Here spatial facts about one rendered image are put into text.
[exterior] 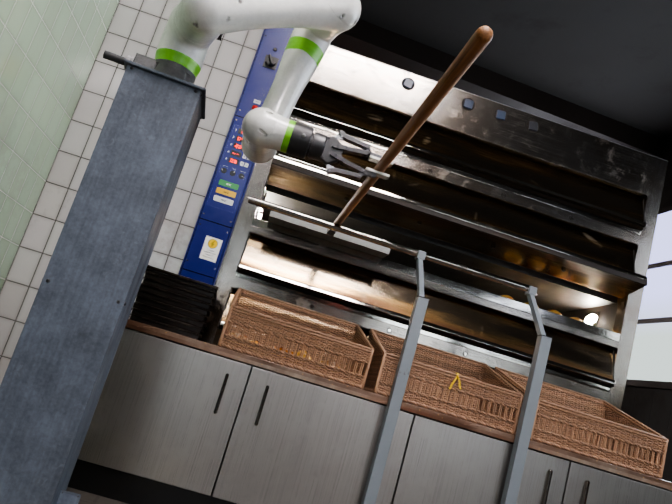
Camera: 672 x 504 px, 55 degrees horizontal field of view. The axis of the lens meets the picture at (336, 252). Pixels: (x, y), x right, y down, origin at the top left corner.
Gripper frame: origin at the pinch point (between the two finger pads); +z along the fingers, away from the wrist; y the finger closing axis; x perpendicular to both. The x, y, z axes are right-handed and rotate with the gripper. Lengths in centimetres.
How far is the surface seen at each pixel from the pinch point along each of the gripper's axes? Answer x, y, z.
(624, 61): -232, -226, 180
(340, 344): -63, 46, 13
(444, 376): -62, 46, 53
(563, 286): -120, -17, 118
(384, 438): -52, 73, 35
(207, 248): -110, 20, -49
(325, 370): -63, 56, 10
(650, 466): -61, 55, 139
